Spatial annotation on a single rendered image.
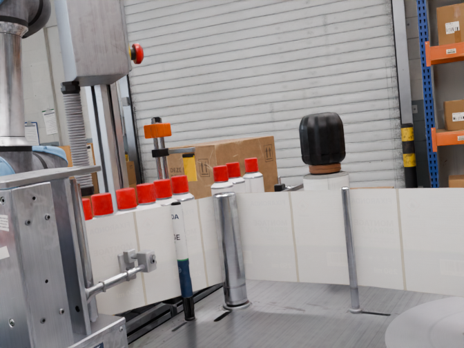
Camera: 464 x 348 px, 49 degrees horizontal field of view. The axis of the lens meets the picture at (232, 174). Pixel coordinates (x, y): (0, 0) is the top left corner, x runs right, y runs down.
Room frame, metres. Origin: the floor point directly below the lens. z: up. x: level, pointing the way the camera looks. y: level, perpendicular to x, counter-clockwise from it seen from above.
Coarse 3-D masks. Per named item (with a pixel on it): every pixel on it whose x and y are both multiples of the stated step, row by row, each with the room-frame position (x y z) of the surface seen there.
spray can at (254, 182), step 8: (248, 160) 1.27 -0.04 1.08; (256, 160) 1.27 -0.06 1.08; (248, 168) 1.27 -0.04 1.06; (256, 168) 1.27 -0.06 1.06; (248, 176) 1.26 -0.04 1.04; (256, 176) 1.26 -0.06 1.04; (248, 184) 1.26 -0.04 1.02; (256, 184) 1.26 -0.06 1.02; (248, 192) 1.26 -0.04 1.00; (256, 192) 1.26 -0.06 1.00
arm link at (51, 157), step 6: (36, 150) 1.28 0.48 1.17; (42, 150) 1.28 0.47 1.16; (48, 150) 1.29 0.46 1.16; (54, 150) 1.30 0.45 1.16; (60, 150) 1.32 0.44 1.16; (36, 156) 1.26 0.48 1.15; (42, 156) 1.28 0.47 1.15; (48, 156) 1.29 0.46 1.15; (54, 156) 1.30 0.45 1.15; (60, 156) 1.31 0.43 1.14; (42, 162) 1.25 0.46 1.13; (48, 162) 1.28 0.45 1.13; (54, 162) 1.29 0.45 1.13; (60, 162) 1.31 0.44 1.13; (66, 162) 1.34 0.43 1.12
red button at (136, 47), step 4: (136, 44) 0.95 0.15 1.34; (132, 48) 0.95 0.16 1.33; (136, 48) 0.94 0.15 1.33; (140, 48) 0.95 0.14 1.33; (132, 52) 0.95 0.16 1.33; (136, 52) 0.94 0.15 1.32; (140, 52) 0.94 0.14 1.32; (132, 56) 0.95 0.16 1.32; (136, 56) 0.95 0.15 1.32; (140, 56) 0.95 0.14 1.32; (136, 60) 0.95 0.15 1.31; (140, 60) 0.95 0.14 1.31
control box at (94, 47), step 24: (72, 0) 0.89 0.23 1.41; (96, 0) 0.90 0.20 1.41; (120, 0) 0.93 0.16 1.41; (72, 24) 0.88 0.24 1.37; (96, 24) 0.90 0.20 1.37; (120, 24) 0.92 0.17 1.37; (72, 48) 0.88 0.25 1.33; (96, 48) 0.90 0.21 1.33; (120, 48) 0.91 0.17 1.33; (72, 72) 0.91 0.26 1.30; (96, 72) 0.90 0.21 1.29; (120, 72) 0.91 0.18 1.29
